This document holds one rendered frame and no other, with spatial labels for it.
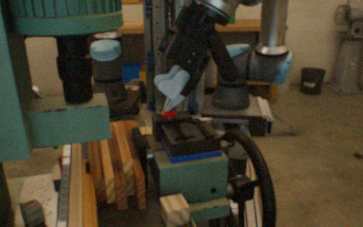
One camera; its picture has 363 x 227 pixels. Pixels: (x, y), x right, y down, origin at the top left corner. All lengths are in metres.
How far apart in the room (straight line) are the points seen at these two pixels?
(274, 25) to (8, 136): 0.85
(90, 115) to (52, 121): 0.07
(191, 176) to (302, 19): 3.87
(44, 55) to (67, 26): 3.57
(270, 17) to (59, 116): 0.76
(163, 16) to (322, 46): 3.47
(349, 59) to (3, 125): 4.12
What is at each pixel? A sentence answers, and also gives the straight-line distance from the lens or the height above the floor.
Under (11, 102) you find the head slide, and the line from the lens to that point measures 0.55.
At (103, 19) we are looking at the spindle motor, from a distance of 0.52.
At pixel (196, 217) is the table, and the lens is 0.65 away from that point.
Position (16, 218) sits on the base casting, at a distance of 0.81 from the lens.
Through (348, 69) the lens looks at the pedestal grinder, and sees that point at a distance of 4.42.
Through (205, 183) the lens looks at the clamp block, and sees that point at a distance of 0.64.
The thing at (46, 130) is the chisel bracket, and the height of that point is 1.03.
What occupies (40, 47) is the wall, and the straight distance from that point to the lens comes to 4.06.
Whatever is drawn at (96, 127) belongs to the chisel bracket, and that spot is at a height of 1.03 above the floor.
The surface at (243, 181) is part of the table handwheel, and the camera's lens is 0.79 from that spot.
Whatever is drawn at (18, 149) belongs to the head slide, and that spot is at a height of 1.02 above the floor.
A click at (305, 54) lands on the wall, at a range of 4.50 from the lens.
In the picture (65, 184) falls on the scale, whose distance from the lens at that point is 0.59.
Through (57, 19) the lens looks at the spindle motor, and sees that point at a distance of 0.50.
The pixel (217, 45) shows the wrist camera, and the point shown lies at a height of 1.16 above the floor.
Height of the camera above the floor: 1.27
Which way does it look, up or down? 22 degrees down
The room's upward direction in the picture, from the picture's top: straight up
